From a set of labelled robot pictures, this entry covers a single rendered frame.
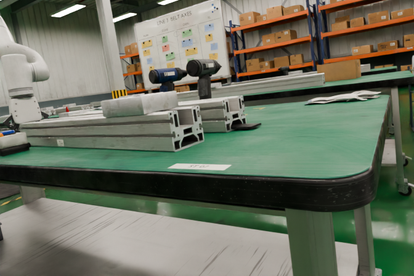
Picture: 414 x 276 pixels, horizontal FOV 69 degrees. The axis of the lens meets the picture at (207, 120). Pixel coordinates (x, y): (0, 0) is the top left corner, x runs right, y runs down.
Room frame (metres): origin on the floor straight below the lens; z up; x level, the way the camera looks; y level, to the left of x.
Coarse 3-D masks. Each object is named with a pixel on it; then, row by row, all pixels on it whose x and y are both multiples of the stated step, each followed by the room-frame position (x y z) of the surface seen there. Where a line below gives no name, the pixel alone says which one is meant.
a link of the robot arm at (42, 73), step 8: (0, 32) 1.29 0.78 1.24; (8, 32) 1.33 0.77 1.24; (0, 40) 1.26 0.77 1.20; (8, 40) 1.27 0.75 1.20; (0, 48) 1.24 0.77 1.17; (8, 48) 1.26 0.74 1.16; (16, 48) 1.27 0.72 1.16; (24, 48) 1.28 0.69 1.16; (0, 56) 1.26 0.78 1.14; (32, 56) 1.27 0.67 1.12; (40, 56) 1.28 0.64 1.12; (32, 64) 1.22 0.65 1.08; (40, 64) 1.24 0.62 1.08; (40, 72) 1.22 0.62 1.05; (48, 72) 1.25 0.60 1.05; (40, 80) 1.24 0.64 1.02
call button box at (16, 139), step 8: (8, 136) 0.96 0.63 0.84; (16, 136) 0.97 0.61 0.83; (24, 136) 0.99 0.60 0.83; (0, 144) 0.94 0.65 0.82; (8, 144) 0.95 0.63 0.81; (16, 144) 0.97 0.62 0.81; (24, 144) 0.99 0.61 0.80; (0, 152) 0.95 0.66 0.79; (8, 152) 0.95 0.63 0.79; (16, 152) 0.97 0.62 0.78
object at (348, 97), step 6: (336, 96) 1.09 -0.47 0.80; (342, 96) 1.06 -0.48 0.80; (348, 96) 1.04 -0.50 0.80; (354, 96) 1.03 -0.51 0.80; (360, 96) 1.05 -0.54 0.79; (366, 96) 1.03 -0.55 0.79; (372, 96) 1.03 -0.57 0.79; (378, 96) 1.03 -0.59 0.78; (312, 102) 1.10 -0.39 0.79; (318, 102) 1.08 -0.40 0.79; (324, 102) 1.07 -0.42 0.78
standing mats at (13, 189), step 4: (0, 184) 3.85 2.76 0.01; (4, 184) 3.81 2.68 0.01; (8, 184) 3.79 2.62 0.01; (0, 188) 3.65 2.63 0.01; (4, 188) 3.62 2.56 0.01; (8, 188) 3.59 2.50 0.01; (12, 188) 3.56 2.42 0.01; (16, 188) 3.54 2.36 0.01; (0, 192) 3.45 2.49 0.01; (4, 192) 3.42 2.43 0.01; (8, 192) 3.39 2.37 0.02; (12, 192) 3.36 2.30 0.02; (16, 192) 3.35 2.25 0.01; (0, 196) 3.26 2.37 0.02; (4, 196) 3.25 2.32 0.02; (8, 196) 3.26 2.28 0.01
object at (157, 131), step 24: (48, 120) 1.14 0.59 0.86; (72, 120) 0.88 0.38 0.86; (96, 120) 0.79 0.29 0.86; (120, 120) 0.73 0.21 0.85; (144, 120) 0.67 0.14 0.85; (168, 120) 0.64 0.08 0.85; (192, 120) 0.68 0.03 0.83; (48, 144) 1.00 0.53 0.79; (72, 144) 0.89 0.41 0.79; (96, 144) 0.81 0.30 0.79; (120, 144) 0.74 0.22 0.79; (144, 144) 0.68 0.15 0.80; (168, 144) 0.63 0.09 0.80; (192, 144) 0.66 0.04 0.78
